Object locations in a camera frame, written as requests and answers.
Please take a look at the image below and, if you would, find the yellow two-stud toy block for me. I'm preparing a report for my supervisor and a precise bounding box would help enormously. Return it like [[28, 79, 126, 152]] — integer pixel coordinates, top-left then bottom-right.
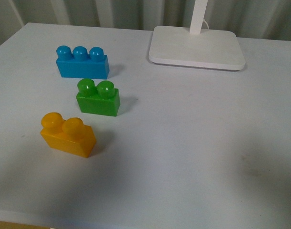
[[40, 112, 96, 158]]

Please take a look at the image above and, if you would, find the green two-stud toy block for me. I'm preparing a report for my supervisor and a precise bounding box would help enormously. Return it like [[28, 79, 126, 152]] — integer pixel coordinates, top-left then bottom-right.
[[76, 79, 120, 116]]

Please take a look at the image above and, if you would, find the blue three-stud toy block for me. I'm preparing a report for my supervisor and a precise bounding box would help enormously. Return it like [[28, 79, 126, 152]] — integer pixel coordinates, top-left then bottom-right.
[[56, 45, 110, 79]]

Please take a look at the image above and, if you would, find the white desk lamp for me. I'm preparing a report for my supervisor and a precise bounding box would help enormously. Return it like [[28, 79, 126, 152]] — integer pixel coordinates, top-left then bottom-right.
[[149, 0, 246, 71]]

